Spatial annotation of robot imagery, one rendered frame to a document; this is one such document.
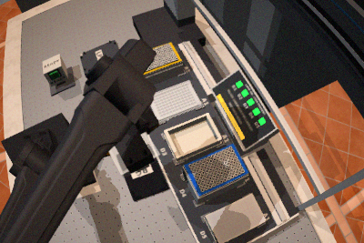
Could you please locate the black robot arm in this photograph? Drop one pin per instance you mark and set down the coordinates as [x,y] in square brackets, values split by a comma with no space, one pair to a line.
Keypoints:
[96,127]

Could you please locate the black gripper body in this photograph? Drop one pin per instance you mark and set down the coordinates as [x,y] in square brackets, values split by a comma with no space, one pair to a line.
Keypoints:
[147,121]

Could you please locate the black rectangular pad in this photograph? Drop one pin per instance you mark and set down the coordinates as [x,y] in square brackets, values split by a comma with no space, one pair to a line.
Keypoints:
[147,182]

